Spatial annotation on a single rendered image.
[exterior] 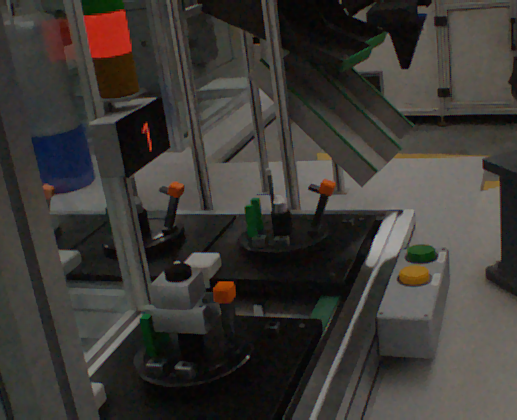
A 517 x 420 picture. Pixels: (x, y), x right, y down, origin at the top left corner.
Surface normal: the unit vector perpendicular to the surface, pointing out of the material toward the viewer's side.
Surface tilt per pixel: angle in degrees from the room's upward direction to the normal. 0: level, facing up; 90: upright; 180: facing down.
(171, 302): 90
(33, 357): 90
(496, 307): 0
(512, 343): 0
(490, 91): 90
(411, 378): 0
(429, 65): 90
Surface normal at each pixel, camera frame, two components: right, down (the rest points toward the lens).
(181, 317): -0.31, 0.37
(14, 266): 0.94, 0.00
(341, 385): -0.13, -0.93
